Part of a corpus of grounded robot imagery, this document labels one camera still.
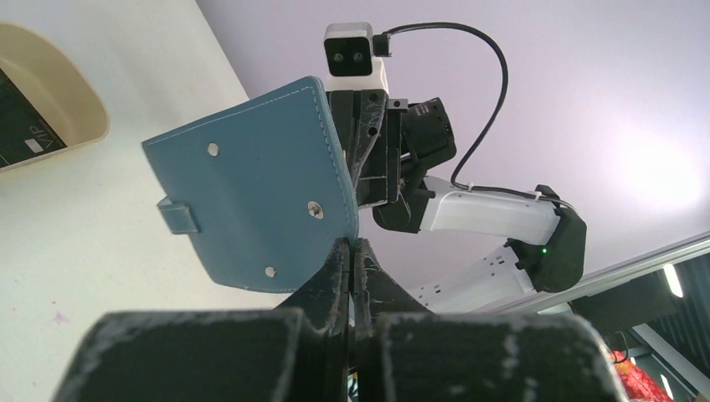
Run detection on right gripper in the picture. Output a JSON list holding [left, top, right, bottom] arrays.
[[327, 90, 439, 234]]

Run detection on blue leather card holder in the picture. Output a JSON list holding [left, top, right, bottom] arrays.
[[141, 76, 359, 293]]

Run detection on beige oval tray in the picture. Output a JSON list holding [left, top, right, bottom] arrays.
[[1, 21, 110, 171]]

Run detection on black card in tray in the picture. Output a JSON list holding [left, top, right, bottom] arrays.
[[1, 70, 67, 168]]

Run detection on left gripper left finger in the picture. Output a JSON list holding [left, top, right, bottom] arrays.
[[54, 239, 351, 401]]

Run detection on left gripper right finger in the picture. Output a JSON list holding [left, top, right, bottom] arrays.
[[352, 239, 625, 401]]

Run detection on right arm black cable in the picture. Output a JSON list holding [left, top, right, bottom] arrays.
[[373, 22, 578, 214]]

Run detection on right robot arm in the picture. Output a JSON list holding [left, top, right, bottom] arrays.
[[327, 90, 587, 312]]

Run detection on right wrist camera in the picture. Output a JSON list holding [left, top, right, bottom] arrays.
[[323, 22, 389, 94]]

